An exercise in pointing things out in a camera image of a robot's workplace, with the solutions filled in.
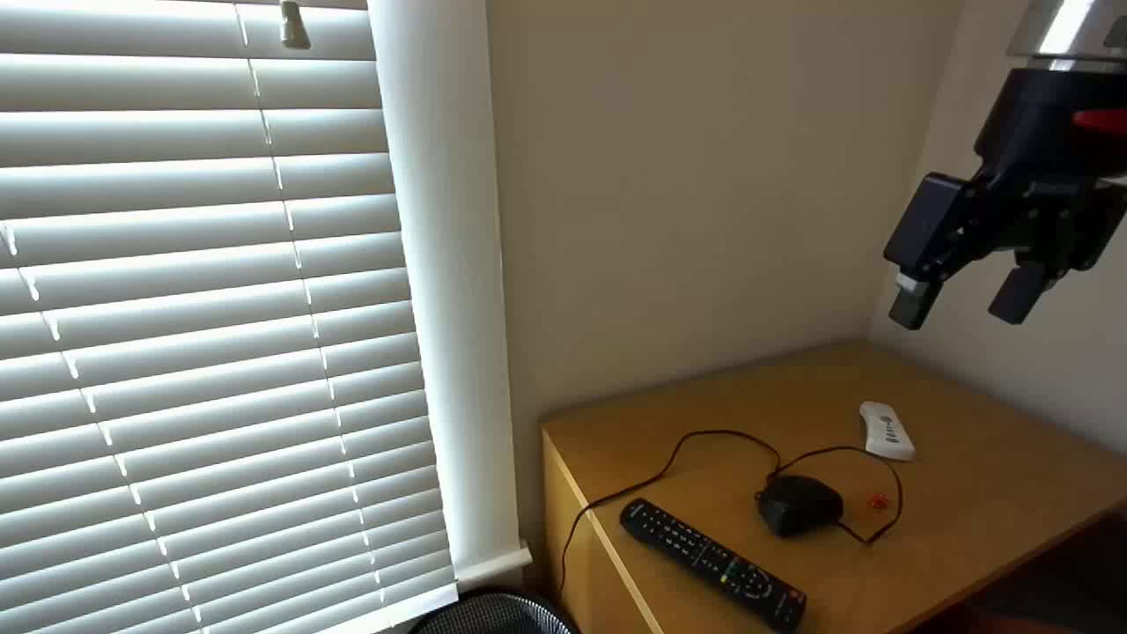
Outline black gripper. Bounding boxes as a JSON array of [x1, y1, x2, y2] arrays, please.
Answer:
[[881, 65, 1127, 335]]

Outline red tab on gripper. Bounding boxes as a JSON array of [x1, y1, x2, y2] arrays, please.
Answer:
[[1070, 103, 1127, 138]]

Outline white remote control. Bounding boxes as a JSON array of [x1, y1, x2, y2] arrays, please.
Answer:
[[855, 398, 920, 464]]

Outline light wooden desk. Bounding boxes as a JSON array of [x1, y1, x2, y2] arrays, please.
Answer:
[[534, 339, 1127, 634]]

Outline black computer mouse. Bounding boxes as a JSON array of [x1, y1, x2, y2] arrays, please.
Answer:
[[754, 471, 848, 544]]

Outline black TV remote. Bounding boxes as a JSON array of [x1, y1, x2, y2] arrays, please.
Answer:
[[617, 492, 813, 634]]

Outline black trash bin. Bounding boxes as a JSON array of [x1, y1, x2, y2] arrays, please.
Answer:
[[409, 586, 578, 634]]

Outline white window blinds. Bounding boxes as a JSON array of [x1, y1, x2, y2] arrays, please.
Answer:
[[0, 0, 463, 634]]

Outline thin black mouse cable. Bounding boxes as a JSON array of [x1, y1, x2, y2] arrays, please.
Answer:
[[550, 425, 909, 591]]

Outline white window frame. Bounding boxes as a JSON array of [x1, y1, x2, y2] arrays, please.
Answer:
[[367, 0, 534, 591]]

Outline blind cord tassel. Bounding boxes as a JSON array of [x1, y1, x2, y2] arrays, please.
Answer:
[[280, 0, 315, 54]]

